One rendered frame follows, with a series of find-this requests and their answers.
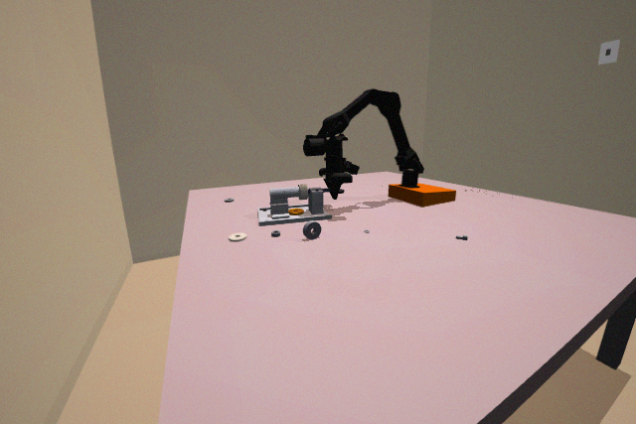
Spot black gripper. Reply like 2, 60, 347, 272
319, 154, 353, 200

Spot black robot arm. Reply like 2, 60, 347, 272
303, 88, 424, 188

